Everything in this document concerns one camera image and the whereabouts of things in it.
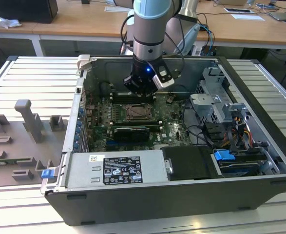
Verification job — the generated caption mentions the blue-edged flat tablet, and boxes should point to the blue-edged flat tablet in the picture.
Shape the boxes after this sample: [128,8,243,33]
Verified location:
[224,6,254,14]

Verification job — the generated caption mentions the hard disk blue carrier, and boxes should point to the hard disk blue carrier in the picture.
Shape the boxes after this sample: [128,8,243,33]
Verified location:
[212,149,267,178]

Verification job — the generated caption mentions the grey laptop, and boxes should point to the grey laptop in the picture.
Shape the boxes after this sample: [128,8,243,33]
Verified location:
[269,9,286,22]

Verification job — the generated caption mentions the white paper sheet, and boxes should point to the white paper sheet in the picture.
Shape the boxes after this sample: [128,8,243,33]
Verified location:
[231,13,265,22]

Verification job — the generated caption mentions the yellow red power wires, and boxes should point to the yellow red power wires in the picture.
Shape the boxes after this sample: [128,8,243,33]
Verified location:
[232,117,254,149]

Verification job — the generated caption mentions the wooden desk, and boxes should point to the wooden desk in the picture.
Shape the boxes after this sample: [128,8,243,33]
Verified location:
[0,0,286,51]

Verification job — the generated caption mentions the grey case latch handle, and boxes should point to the grey case latch handle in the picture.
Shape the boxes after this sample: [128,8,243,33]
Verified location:
[76,54,92,71]

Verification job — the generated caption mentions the crumpled white paper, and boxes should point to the crumpled white paper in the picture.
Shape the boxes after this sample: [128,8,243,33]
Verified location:
[0,13,21,29]

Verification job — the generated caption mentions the blue board connector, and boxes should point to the blue board connector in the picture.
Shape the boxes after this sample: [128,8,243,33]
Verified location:
[107,141,133,148]

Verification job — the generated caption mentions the grey-brown parts rack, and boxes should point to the grey-brown parts rack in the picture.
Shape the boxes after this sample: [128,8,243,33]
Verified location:
[0,98,69,188]

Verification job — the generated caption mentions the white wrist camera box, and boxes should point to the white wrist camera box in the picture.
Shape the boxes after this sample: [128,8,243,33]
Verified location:
[152,62,176,90]

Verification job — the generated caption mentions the grey desk cable hatch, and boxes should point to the grey desk cable hatch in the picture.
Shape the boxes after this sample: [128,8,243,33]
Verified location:
[104,6,131,13]

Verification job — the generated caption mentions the silver metal latch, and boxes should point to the silver metal latch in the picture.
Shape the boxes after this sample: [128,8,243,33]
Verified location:
[164,157,174,175]

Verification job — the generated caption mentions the black air shroud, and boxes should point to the black air shroud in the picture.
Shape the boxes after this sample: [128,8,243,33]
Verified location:
[162,145,223,181]

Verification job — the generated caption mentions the black open PC case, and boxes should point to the black open PC case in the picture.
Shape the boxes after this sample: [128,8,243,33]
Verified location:
[44,55,286,226]

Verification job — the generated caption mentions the blue plastic clip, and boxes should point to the blue plastic clip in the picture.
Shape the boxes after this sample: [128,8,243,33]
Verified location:
[41,169,55,180]

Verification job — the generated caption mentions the metal socket cover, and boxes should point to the metal socket cover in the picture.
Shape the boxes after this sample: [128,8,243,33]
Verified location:
[126,104,157,121]

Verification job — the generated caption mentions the black round case speaker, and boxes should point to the black round case speaker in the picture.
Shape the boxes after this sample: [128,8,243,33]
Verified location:
[99,81,112,95]

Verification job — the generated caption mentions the silver power supply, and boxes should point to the silver power supply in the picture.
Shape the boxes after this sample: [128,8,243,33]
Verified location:
[64,149,169,190]

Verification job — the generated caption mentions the silver drive cage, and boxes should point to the silver drive cage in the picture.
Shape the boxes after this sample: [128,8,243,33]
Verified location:
[189,65,252,125]

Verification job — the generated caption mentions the cardboard box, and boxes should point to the cardboard box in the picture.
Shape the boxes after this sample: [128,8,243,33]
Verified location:
[217,0,247,6]

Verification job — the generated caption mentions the low-profile graphics card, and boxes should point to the low-profile graphics card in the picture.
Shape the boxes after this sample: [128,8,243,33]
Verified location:
[113,126,150,142]

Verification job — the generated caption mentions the black box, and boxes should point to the black box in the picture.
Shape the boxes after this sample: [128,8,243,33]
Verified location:
[0,0,59,24]

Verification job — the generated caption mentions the green RAM stick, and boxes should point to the green RAM stick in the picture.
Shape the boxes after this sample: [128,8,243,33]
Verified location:
[0,158,34,164]

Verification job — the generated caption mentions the empty black RAM slot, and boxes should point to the empty black RAM slot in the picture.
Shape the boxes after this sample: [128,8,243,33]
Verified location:
[112,120,161,123]

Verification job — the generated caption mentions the CPU socket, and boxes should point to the CPU socket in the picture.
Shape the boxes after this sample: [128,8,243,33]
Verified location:
[124,103,157,122]

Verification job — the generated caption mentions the green motherboard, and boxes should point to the green motherboard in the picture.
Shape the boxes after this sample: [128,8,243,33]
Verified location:
[84,94,194,152]

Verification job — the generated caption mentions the black wire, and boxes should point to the black wire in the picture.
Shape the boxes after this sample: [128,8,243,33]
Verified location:
[184,124,213,148]

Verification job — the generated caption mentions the pale blue teach pendant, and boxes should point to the pale blue teach pendant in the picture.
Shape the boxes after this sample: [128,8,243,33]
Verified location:
[175,23,202,56]

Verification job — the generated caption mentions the blue cable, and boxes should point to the blue cable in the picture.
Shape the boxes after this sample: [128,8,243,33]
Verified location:
[201,23,216,57]

